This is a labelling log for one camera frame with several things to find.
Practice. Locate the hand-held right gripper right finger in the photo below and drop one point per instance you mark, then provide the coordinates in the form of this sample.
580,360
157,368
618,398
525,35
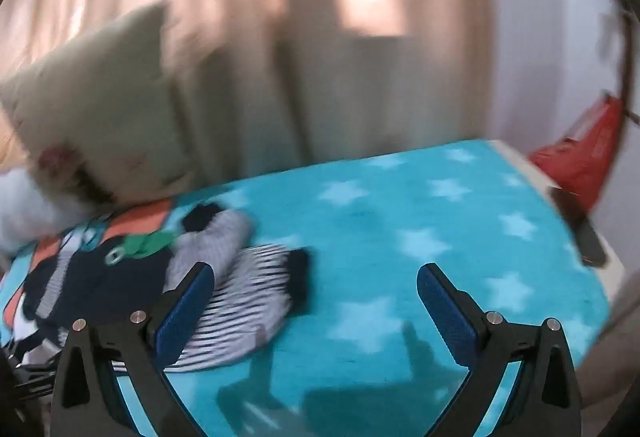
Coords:
447,317

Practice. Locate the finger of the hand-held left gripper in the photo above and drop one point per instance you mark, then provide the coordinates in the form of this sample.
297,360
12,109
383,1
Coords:
20,382

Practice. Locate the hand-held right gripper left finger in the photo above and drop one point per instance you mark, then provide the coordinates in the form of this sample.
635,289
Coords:
186,317

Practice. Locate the navy pants with striped lining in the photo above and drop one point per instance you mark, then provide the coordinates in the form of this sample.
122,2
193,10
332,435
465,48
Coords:
100,277

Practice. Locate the black white striped garment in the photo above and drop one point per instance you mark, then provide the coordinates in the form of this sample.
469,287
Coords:
250,297

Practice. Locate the grey striped garment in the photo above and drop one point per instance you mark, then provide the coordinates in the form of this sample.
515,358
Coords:
215,237

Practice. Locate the turquoise printed star blanket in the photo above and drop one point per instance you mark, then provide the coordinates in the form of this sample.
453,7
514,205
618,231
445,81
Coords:
360,237

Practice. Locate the white pillow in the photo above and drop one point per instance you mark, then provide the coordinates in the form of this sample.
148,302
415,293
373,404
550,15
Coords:
30,207

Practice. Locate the red plastic object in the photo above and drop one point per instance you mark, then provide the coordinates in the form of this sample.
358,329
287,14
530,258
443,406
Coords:
585,152

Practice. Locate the cream printed cushion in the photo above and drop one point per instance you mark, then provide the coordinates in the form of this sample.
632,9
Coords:
100,107

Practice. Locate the brown stick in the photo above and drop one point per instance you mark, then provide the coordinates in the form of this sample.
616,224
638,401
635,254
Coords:
623,57

